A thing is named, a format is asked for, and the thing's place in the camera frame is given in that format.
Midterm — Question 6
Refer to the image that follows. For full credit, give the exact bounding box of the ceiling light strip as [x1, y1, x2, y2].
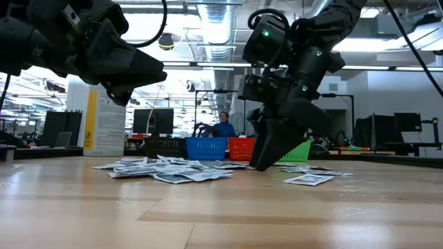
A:
[163, 61, 259, 68]
[342, 64, 443, 73]

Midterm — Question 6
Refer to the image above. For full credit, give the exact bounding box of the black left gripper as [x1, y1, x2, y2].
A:
[33, 0, 168, 107]

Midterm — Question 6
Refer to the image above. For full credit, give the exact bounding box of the silver ventilation duct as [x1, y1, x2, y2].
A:
[196, 0, 237, 104]

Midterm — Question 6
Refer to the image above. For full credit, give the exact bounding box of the grey box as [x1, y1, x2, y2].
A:
[0, 144, 17, 162]

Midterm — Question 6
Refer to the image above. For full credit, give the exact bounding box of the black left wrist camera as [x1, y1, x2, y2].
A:
[86, 0, 129, 35]

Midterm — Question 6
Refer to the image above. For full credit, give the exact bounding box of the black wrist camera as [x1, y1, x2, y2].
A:
[237, 73, 275, 102]
[86, 0, 129, 35]

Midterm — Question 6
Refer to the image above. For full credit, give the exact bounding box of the black aluminium table frame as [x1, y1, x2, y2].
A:
[13, 147, 443, 169]

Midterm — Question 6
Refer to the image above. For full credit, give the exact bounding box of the black background table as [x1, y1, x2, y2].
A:
[359, 140, 443, 156]

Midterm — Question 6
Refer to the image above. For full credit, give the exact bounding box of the black cabinet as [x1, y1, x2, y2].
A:
[41, 110, 83, 148]

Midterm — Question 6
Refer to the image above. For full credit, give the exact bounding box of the black panel screen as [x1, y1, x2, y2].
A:
[354, 113, 404, 153]

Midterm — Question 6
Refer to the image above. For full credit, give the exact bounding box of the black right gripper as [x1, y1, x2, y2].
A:
[248, 48, 346, 172]

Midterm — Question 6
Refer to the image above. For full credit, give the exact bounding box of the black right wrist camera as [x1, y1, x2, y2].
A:
[237, 73, 275, 102]

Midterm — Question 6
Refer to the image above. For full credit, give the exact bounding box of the black overhead camera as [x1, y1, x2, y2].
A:
[158, 33, 175, 51]

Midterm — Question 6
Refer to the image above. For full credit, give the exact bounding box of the black camera stand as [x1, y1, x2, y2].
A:
[421, 117, 441, 150]

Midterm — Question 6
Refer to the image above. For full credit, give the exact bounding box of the black hanging cable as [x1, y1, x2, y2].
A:
[381, 0, 443, 100]

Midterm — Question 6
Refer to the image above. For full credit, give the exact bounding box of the silver slanted duct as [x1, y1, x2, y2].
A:
[304, 0, 328, 18]

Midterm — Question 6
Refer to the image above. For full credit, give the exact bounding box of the black camera cable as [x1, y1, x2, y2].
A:
[247, 8, 291, 66]
[131, 0, 169, 48]

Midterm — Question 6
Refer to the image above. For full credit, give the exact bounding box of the black right camera cable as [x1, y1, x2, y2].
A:
[247, 8, 291, 66]

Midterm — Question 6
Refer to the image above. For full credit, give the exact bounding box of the black computer monitor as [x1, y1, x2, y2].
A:
[133, 108, 174, 136]

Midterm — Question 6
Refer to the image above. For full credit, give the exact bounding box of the black left camera cable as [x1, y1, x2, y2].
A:
[131, 0, 169, 48]

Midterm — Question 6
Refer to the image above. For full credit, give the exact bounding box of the blue plastic bin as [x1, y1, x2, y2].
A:
[185, 137, 228, 161]

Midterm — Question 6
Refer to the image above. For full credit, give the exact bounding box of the white wipes canister yellow stripe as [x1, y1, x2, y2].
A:
[82, 84, 128, 157]

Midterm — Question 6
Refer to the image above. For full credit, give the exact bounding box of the red plastic bin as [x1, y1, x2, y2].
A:
[227, 137, 257, 162]

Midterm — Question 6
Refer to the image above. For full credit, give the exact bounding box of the grey chair back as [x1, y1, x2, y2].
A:
[54, 131, 73, 148]

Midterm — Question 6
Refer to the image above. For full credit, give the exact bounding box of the small black monitor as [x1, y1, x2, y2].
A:
[394, 112, 422, 133]

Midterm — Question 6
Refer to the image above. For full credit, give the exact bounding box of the green plastic bin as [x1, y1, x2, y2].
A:
[278, 140, 313, 163]

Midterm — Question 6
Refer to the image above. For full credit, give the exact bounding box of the black plastic bin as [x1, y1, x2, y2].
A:
[144, 137, 187, 159]

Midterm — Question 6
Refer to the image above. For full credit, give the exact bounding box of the person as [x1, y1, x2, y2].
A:
[210, 111, 238, 138]

